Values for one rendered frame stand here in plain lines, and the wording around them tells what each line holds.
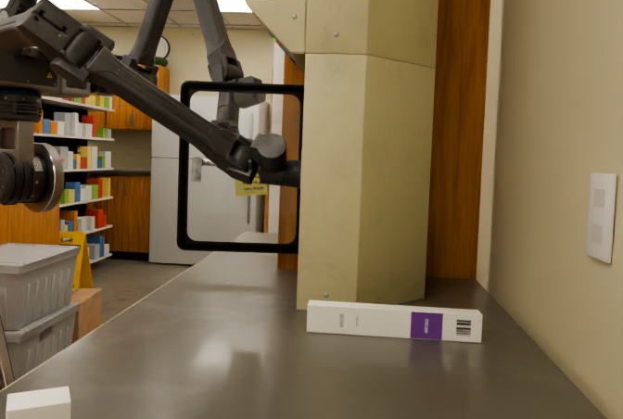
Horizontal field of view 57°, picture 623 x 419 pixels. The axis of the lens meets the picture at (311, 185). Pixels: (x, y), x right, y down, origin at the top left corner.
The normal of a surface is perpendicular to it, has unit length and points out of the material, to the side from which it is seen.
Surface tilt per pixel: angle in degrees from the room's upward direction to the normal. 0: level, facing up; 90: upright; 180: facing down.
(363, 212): 90
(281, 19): 90
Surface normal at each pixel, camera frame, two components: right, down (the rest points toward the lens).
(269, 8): -0.08, 0.05
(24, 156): 0.83, 0.06
